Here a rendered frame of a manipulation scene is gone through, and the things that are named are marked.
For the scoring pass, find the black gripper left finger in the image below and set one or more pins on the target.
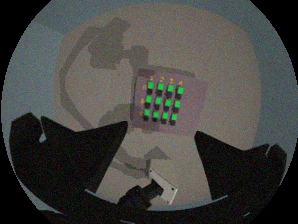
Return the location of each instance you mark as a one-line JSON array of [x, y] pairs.
[[90, 152]]

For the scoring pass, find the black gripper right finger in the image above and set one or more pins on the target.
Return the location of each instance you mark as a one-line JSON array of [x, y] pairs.
[[224, 165]]

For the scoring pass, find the dark mauve switch panel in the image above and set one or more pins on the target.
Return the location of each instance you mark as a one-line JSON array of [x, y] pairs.
[[168, 102]]

